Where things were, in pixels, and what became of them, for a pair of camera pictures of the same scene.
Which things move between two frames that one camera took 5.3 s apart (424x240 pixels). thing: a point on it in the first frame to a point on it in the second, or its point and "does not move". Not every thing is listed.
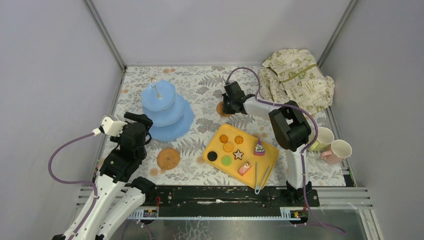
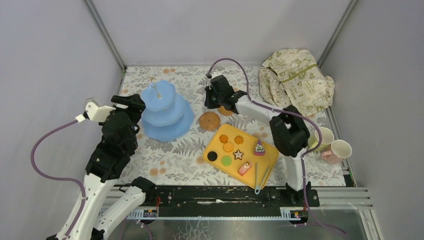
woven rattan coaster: [219, 109] does not move
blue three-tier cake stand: [171, 114] does not move
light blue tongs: [258, 186] does not move
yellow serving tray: [241, 155] does not move
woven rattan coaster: [168, 158] to [209, 120]
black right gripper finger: [227, 107] to [211, 101]
